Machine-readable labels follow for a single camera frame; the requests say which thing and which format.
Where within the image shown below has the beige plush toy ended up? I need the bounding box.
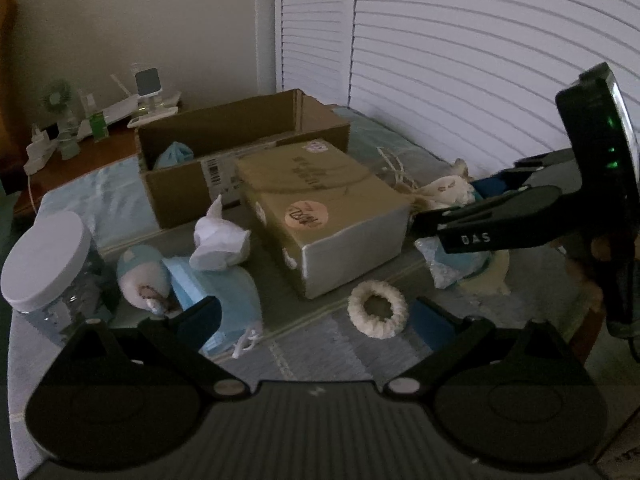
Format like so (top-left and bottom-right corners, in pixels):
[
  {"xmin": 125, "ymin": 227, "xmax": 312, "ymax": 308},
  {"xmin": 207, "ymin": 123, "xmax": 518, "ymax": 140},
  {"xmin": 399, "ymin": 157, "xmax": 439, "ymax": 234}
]
[{"xmin": 376, "ymin": 146, "xmax": 476, "ymax": 212}]

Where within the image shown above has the white fluffy scrunchie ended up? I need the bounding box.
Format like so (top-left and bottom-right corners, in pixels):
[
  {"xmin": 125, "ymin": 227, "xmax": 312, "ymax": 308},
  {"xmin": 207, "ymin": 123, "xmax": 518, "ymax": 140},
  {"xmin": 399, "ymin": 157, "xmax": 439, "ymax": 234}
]
[{"xmin": 347, "ymin": 281, "xmax": 409, "ymax": 340}]

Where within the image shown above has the light blue face mask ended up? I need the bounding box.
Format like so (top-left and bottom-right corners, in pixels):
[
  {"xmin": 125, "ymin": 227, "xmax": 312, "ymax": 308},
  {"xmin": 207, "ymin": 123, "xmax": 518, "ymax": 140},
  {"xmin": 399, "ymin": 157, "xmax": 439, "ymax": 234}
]
[{"xmin": 163, "ymin": 257, "xmax": 262, "ymax": 359}]

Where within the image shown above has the blue plastic wrapped packet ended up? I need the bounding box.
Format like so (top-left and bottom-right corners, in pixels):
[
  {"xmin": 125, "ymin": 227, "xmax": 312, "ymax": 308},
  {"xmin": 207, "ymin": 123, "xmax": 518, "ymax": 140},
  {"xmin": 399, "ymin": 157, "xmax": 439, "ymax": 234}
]
[{"xmin": 413, "ymin": 237, "xmax": 490, "ymax": 289}]

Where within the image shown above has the blue white plush toy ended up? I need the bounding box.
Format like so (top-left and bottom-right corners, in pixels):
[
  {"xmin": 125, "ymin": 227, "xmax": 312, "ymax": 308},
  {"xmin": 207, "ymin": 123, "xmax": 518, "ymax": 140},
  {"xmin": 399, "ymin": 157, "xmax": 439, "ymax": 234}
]
[{"xmin": 116, "ymin": 244, "xmax": 181, "ymax": 318}]

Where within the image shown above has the clear jar white lid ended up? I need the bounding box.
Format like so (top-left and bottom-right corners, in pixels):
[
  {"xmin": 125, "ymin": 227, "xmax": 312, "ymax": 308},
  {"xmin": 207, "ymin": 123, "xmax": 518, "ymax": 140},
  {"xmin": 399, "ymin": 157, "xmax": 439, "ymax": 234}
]
[{"xmin": 1, "ymin": 211, "xmax": 119, "ymax": 347}]

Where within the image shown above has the grey blue table mat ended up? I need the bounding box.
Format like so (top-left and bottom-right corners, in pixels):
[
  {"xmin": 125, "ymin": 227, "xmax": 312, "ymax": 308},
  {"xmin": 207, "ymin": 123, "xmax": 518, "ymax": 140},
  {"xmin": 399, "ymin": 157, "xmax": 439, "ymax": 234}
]
[{"xmin": 6, "ymin": 104, "xmax": 609, "ymax": 480}]

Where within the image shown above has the white folded cloth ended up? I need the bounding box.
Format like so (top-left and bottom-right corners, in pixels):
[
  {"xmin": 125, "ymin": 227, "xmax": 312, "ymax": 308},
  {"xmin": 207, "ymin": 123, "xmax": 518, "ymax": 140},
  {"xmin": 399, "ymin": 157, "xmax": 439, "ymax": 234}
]
[{"xmin": 189, "ymin": 195, "xmax": 250, "ymax": 272}]

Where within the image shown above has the closed tan cardboard box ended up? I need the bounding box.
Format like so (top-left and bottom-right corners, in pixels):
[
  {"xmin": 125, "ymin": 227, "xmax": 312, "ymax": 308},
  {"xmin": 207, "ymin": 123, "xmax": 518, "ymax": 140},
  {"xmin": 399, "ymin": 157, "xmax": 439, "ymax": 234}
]
[{"xmin": 235, "ymin": 139, "xmax": 410, "ymax": 299}]

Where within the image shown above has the open brown cardboard box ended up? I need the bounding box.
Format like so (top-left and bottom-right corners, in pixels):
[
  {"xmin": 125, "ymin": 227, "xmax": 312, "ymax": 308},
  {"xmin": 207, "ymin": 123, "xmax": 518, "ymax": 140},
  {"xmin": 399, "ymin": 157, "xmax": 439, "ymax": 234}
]
[{"xmin": 136, "ymin": 89, "xmax": 349, "ymax": 229}]

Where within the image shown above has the blue cloth in box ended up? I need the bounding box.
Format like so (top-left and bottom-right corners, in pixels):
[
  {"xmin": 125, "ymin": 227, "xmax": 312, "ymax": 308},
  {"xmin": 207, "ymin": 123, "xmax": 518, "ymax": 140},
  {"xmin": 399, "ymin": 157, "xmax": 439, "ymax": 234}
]
[{"xmin": 154, "ymin": 141, "xmax": 194, "ymax": 170}]

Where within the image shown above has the wooden nightstand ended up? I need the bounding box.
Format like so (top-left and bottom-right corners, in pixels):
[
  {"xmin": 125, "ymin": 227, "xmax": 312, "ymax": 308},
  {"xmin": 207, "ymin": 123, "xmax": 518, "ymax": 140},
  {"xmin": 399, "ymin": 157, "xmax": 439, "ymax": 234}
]
[{"xmin": 14, "ymin": 124, "xmax": 137, "ymax": 218}]

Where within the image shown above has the white power strip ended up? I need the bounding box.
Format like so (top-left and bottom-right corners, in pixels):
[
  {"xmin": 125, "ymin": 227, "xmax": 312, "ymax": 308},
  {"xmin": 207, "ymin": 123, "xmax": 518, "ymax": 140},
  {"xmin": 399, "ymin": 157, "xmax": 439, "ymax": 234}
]
[{"xmin": 23, "ymin": 126, "xmax": 80, "ymax": 177}]

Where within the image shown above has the green spray bottle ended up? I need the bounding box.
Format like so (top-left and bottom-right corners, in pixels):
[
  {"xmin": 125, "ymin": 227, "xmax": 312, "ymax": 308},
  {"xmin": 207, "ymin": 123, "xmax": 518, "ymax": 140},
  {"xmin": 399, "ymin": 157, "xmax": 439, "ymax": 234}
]
[{"xmin": 85, "ymin": 93, "xmax": 108, "ymax": 142}]

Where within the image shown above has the white wifi router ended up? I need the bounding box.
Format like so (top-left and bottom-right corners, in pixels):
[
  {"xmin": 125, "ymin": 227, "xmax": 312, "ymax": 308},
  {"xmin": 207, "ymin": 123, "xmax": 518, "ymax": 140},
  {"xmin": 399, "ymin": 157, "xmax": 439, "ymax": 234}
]
[{"xmin": 77, "ymin": 94, "xmax": 139, "ymax": 140}]

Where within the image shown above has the small green desk fan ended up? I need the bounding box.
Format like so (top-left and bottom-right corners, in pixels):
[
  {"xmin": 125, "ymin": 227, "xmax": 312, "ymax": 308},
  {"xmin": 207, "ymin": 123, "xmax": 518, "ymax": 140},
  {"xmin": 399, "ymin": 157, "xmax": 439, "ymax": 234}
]
[{"xmin": 42, "ymin": 79, "xmax": 77, "ymax": 133}]

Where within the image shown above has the white camera on stand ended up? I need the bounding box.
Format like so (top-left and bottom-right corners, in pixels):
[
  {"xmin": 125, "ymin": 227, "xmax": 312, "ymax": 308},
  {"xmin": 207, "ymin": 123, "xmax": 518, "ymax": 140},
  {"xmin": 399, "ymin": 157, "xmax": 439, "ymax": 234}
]
[{"xmin": 111, "ymin": 65, "xmax": 181, "ymax": 129}]

